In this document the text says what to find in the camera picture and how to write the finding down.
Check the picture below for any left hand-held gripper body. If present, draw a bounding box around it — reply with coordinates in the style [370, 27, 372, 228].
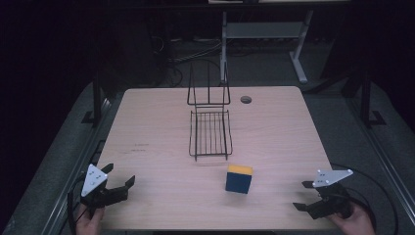
[79, 164, 122, 218]

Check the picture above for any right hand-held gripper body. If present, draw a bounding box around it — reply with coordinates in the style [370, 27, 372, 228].
[307, 167, 355, 221]

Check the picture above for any blue and yellow box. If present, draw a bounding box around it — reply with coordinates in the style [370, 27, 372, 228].
[224, 164, 254, 195]

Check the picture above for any black wire rack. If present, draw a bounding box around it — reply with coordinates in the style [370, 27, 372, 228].
[186, 61, 234, 163]

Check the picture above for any person's right hand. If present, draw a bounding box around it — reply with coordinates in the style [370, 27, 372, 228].
[328, 201, 377, 235]

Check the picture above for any person's left hand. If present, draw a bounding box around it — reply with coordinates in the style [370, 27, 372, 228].
[75, 204, 106, 235]

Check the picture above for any grey metal stand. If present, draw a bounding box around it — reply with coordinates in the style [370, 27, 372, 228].
[219, 9, 315, 84]

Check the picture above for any aluminium frame rail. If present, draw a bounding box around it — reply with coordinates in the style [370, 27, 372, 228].
[40, 97, 114, 235]
[346, 97, 415, 227]

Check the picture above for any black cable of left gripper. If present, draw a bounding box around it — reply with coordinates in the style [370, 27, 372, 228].
[66, 173, 88, 235]

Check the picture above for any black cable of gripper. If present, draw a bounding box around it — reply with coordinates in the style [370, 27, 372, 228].
[329, 162, 399, 235]
[66, 173, 88, 235]

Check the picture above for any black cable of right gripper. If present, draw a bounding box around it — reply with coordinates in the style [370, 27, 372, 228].
[329, 162, 399, 235]

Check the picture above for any black upright post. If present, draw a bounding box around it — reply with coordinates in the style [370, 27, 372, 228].
[358, 67, 388, 129]
[80, 70, 106, 127]

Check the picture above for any bundle of floor cables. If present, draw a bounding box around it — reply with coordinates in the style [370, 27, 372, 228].
[148, 33, 227, 89]

